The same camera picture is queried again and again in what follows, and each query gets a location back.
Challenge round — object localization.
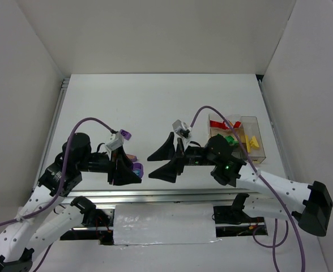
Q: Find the red curved lego brick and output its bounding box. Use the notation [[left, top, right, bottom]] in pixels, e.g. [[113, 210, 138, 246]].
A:
[[210, 120, 228, 130]]

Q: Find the clear plastic container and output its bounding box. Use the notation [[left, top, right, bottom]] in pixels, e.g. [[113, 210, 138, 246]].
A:
[[208, 113, 242, 131]]

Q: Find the yellow half round lego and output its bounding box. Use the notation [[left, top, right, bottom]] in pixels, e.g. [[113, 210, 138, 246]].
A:
[[249, 136, 260, 150]]

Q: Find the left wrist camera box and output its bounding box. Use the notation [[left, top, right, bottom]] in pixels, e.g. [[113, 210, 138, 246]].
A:
[[105, 132, 124, 154]]

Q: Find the aluminium front rail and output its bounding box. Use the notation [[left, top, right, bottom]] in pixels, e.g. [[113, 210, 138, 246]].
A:
[[62, 189, 268, 204]]

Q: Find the white taped panel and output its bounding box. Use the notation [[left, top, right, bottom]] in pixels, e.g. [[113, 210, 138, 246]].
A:
[[113, 204, 217, 245]]

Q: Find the green square lego brick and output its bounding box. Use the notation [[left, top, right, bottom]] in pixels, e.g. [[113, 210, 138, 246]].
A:
[[225, 135, 236, 146]]

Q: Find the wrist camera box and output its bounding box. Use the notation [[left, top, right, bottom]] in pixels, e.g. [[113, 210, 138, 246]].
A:
[[105, 132, 124, 154], [172, 120, 192, 149]]

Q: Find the small red lego brick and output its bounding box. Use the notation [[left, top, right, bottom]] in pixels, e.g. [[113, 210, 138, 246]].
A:
[[232, 121, 241, 128]]

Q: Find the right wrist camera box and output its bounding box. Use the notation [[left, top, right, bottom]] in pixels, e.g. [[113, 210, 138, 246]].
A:
[[172, 120, 192, 149]]

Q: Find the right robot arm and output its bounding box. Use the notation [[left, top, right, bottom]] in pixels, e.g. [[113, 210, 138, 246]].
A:
[[147, 133, 333, 237]]

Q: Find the tall smoky plastic container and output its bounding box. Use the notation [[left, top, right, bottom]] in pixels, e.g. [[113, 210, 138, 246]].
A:
[[240, 116, 266, 164]]

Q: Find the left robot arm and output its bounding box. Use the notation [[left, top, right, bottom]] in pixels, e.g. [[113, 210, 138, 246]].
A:
[[0, 131, 142, 271]]

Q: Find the purple sloped lego brick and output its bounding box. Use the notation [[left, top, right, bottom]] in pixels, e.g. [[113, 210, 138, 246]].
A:
[[119, 129, 132, 141]]

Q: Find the amber plastic container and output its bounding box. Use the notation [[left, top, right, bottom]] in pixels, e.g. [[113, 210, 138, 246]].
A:
[[210, 127, 248, 152]]

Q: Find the purple butterfly half lego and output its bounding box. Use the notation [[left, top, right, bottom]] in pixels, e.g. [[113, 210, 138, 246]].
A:
[[126, 154, 138, 162]]

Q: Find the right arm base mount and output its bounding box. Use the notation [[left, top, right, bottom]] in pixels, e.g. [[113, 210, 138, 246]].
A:
[[211, 193, 267, 238]]

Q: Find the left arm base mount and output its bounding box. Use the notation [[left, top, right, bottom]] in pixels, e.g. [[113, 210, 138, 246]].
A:
[[60, 209, 115, 245]]

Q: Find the purple round flower lego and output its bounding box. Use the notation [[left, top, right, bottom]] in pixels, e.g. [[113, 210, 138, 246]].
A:
[[133, 162, 144, 178]]

